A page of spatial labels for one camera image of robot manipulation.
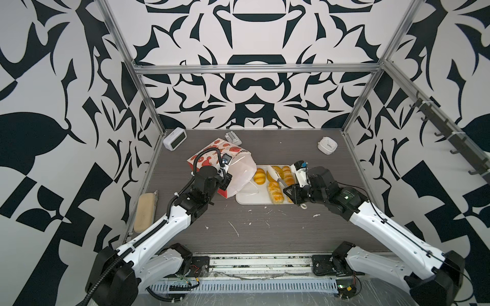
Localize fake bagel bread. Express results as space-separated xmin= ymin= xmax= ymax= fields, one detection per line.
xmin=266 ymin=165 xmax=283 ymax=182

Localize fake orange pastry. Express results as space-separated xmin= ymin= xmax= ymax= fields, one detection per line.
xmin=267 ymin=181 xmax=285 ymax=204

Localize red white paper bag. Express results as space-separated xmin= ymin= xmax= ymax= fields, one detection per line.
xmin=187 ymin=138 xmax=257 ymax=198

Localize long striped fake bread loaf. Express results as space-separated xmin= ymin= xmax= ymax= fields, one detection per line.
xmin=281 ymin=166 xmax=296 ymax=187

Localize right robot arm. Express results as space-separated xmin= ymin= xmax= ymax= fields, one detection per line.
xmin=267 ymin=161 xmax=465 ymax=305

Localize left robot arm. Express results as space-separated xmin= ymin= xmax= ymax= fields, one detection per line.
xmin=80 ymin=166 xmax=232 ymax=305

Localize white plastic tray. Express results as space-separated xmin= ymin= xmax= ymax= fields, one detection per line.
xmin=236 ymin=165 xmax=293 ymax=205

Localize white round timer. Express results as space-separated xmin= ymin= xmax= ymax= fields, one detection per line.
xmin=317 ymin=136 xmax=338 ymax=155

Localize small grey white device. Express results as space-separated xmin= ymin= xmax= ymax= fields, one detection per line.
xmin=225 ymin=131 xmax=242 ymax=147

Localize white digital clock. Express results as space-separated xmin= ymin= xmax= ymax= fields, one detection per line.
xmin=163 ymin=127 xmax=187 ymax=151

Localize beige foam pad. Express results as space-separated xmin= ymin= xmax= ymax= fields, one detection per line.
xmin=133 ymin=191 xmax=158 ymax=234

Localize small circuit board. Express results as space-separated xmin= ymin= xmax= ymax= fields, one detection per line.
xmin=336 ymin=276 xmax=362 ymax=300

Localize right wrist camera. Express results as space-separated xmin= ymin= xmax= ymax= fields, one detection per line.
xmin=290 ymin=160 xmax=309 ymax=187

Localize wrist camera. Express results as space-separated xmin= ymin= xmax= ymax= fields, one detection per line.
xmin=219 ymin=154 xmax=232 ymax=167
xmin=290 ymin=160 xmax=309 ymax=187

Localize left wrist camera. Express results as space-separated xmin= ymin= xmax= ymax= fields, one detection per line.
xmin=219 ymin=154 xmax=232 ymax=167

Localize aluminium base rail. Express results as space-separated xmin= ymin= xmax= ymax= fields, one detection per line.
xmin=97 ymin=252 xmax=426 ymax=295

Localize black corrugated cable conduit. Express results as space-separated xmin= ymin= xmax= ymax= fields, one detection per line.
xmin=76 ymin=147 xmax=225 ymax=306

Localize wall hook rail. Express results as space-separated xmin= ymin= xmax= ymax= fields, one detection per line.
xmin=409 ymin=91 xmax=490 ymax=177

